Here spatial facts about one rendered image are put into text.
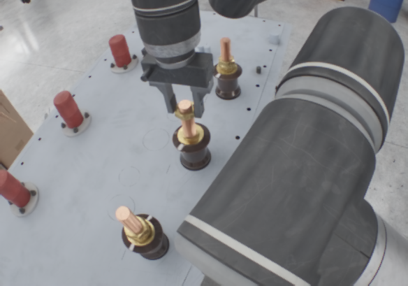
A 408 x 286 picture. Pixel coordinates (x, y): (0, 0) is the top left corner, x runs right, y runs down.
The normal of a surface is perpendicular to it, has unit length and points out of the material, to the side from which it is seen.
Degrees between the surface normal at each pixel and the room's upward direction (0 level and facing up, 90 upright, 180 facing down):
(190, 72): 90
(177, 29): 90
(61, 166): 0
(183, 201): 0
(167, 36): 90
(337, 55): 14
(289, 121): 23
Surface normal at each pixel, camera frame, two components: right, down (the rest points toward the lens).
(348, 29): -0.36, -0.58
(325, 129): -0.13, -0.47
